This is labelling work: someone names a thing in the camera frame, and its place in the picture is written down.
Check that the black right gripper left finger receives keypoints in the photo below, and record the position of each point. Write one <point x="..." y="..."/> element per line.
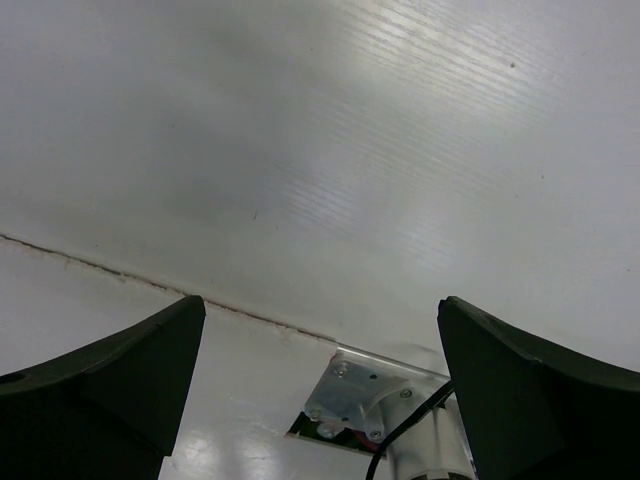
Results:
<point x="109" y="410"/>

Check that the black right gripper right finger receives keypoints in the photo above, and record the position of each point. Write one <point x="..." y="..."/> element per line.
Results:
<point x="533" y="409"/>

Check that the silver metal mounting bracket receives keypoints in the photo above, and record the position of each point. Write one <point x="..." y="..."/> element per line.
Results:
<point x="358" y="390"/>

